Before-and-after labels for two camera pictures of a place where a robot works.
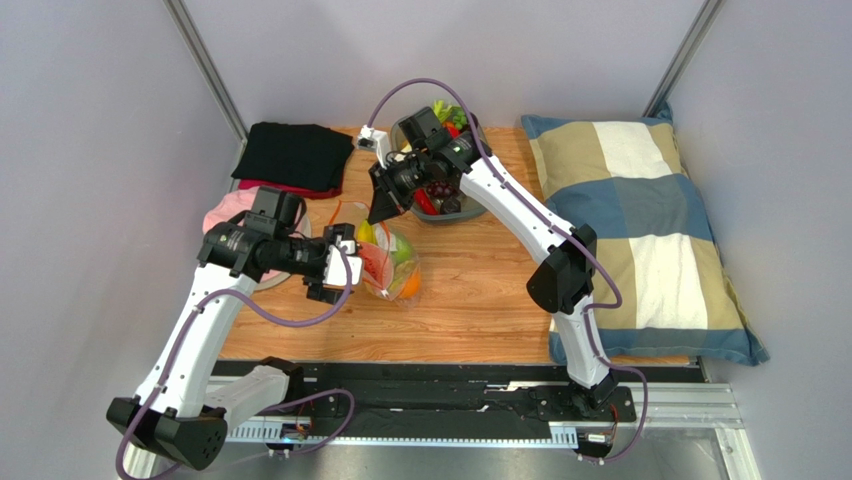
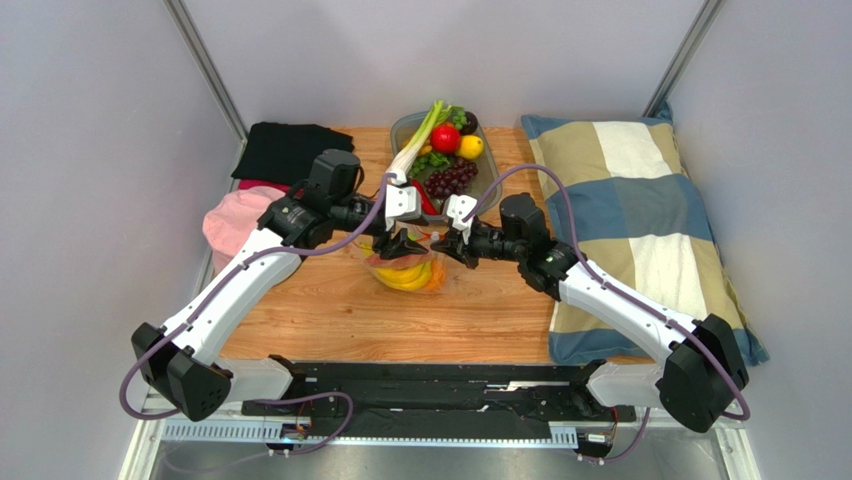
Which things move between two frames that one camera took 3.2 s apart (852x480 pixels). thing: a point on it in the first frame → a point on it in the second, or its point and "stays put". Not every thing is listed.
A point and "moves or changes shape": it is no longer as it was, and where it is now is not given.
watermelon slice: (373, 260) → (397, 263)
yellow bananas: (366, 232) moves or changes shape
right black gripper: (392, 183) → (456, 243)
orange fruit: (411, 285) → (438, 275)
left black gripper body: (320, 293) → (384, 246)
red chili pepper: (425, 202) stays put
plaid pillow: (630, 180) stays put
